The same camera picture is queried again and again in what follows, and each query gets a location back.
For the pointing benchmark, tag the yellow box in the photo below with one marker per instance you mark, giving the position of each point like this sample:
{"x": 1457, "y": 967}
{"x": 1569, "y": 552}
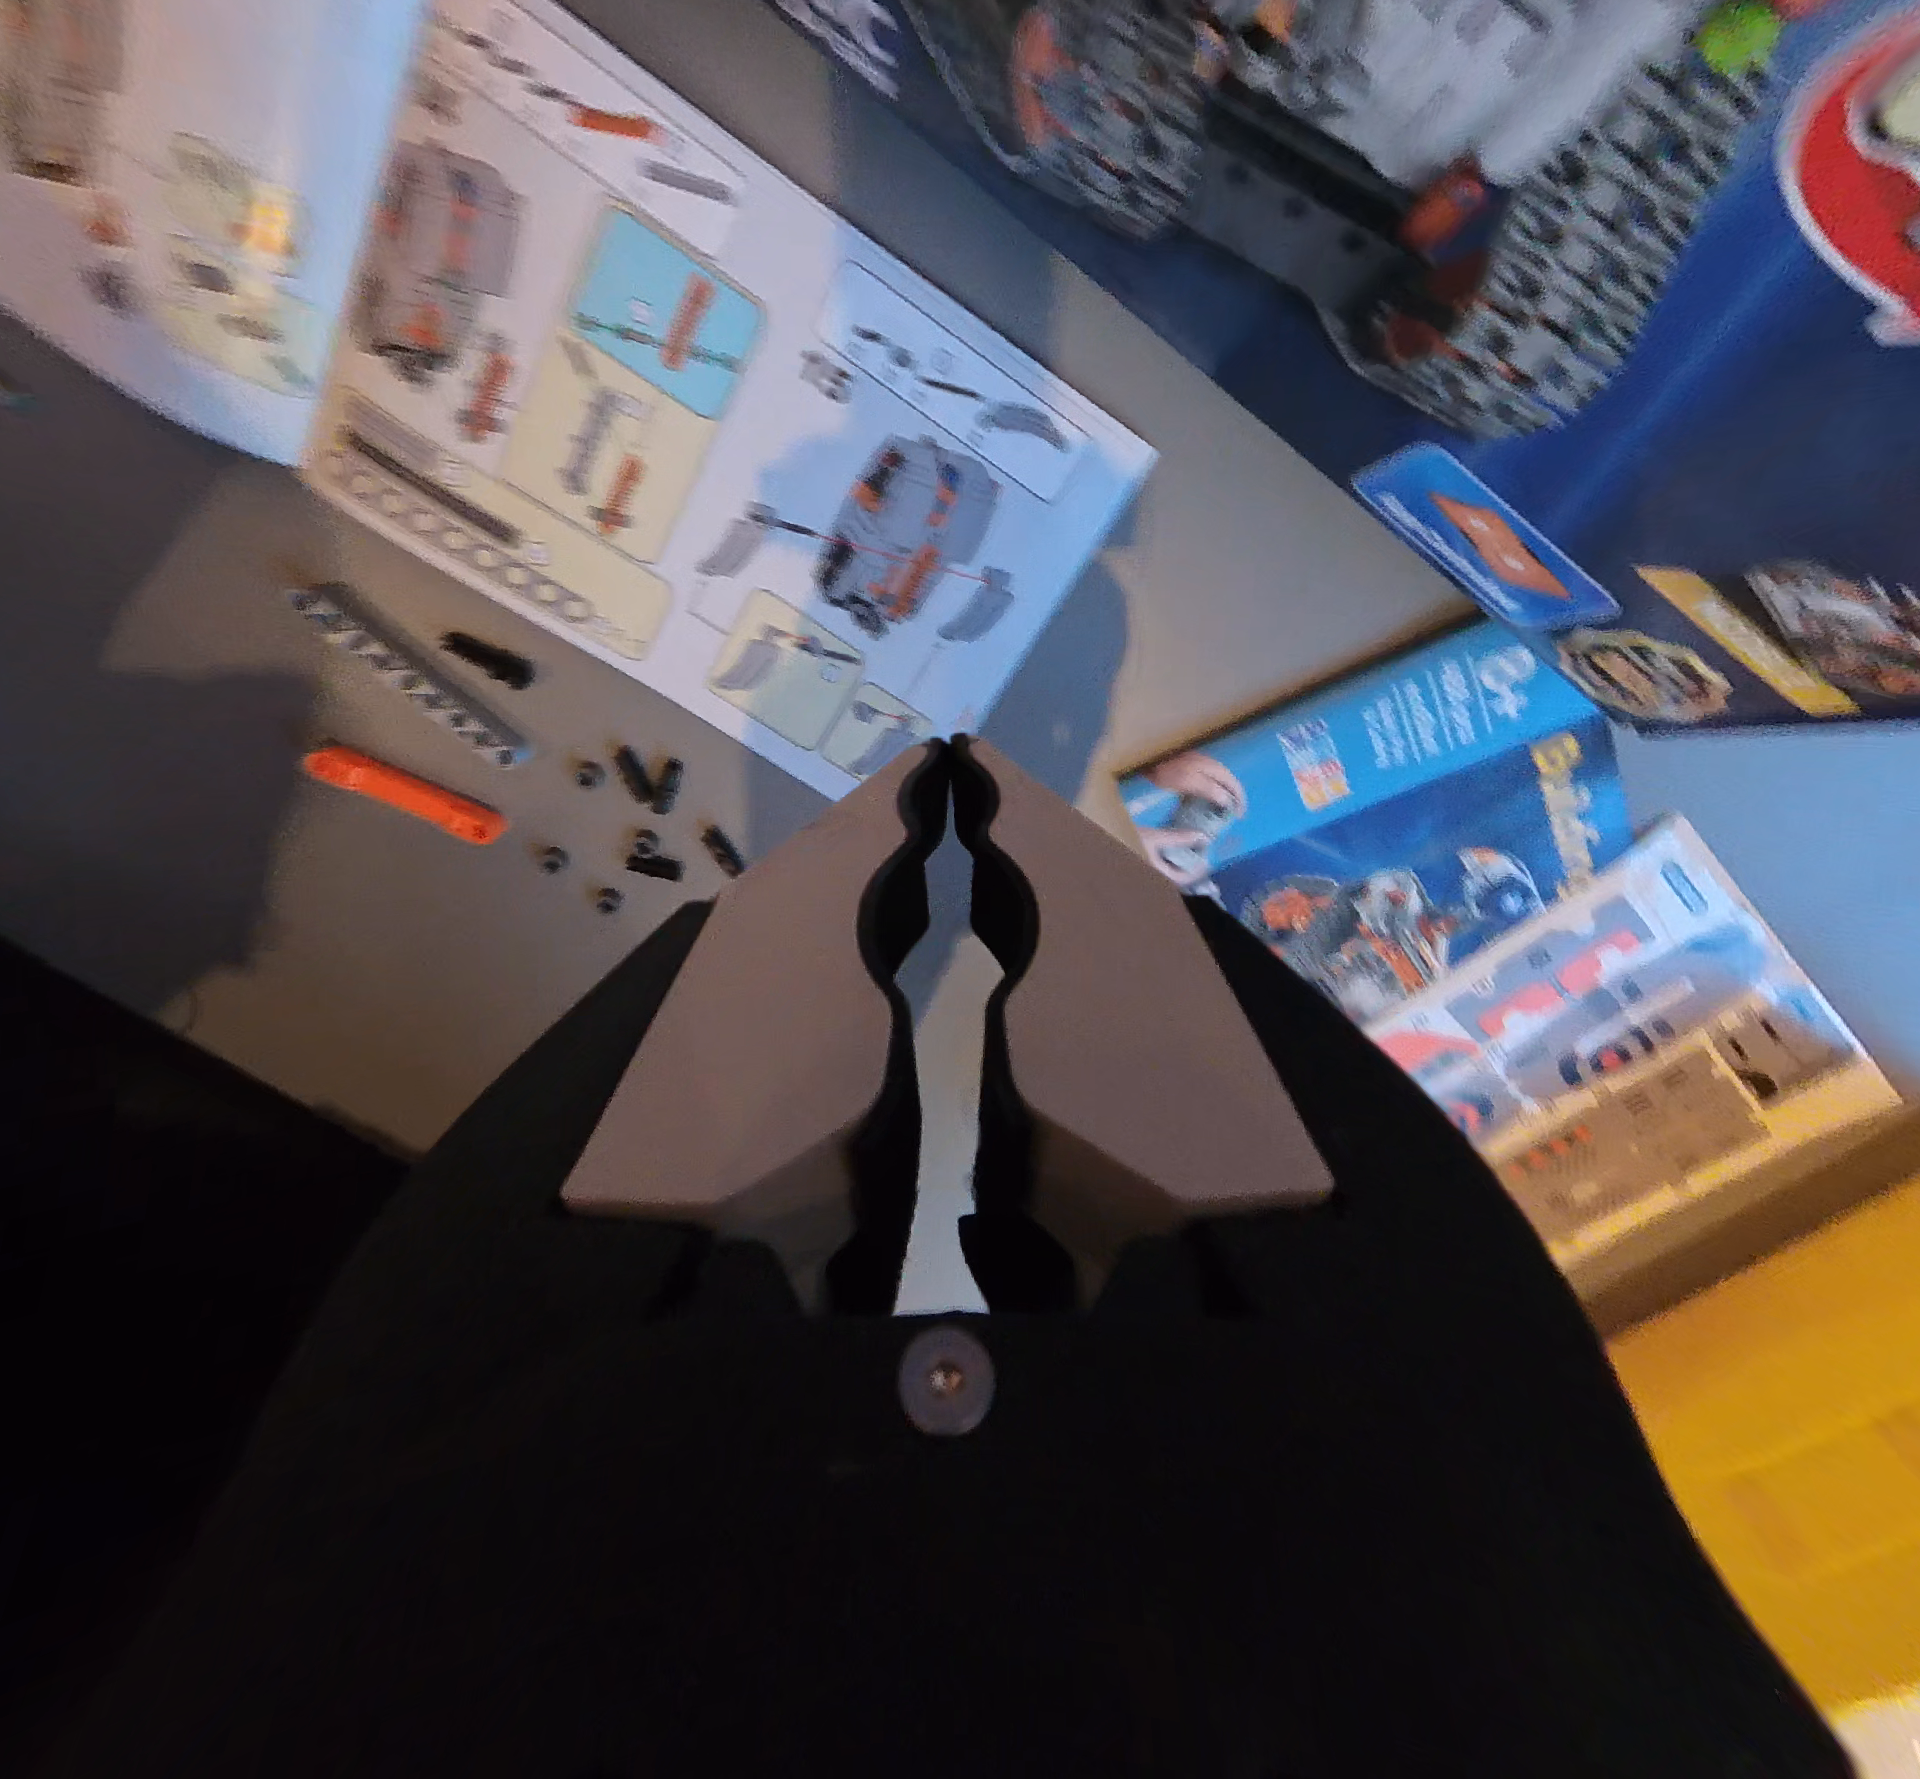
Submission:
{"x": 1800, "y": 1433}

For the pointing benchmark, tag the printed sticker sheet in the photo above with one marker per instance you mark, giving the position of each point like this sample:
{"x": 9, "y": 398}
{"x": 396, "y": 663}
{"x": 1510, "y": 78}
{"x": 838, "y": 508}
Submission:
{"x": 1651, "y": 1059}

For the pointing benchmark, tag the open building instruction booklet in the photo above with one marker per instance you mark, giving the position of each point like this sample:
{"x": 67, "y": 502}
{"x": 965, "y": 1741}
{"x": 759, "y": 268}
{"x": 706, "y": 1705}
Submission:
{"x": 631, "y": 38}

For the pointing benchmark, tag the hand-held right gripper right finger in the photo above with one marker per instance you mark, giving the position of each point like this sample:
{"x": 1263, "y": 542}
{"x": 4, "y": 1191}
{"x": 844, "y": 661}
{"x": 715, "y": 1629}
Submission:
{"x": 1155, "y": 1059}

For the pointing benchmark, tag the grey perforated building beam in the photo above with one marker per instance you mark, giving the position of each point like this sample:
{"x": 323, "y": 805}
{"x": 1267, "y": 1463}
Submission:
{"x": 404, "y": 675}

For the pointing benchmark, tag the light blue toy manual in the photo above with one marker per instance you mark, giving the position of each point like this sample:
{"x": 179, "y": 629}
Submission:
{"x": 1424, "y": 743}

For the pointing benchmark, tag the clear plastic bag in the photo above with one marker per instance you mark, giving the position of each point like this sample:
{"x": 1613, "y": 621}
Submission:
{"x": 1891, "y": 1741}

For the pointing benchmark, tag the cluster of small black pins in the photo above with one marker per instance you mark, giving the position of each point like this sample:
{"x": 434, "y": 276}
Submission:
{"x": 653, "y": 863}

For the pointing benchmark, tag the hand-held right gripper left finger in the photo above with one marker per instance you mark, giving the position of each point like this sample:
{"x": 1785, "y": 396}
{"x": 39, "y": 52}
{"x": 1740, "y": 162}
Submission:
{"x": 750, "y": 1059}

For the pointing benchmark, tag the long black connector piece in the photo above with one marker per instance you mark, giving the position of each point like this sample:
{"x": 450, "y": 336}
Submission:
{"x": 489, "y": 657}

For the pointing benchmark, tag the large blue toy box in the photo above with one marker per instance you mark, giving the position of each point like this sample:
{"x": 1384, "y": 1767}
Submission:
{"x": 1725, "y": 458}

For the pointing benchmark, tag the orange ribbed building beam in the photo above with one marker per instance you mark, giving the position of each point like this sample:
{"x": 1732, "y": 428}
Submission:
{"x": 399, "y": 789}

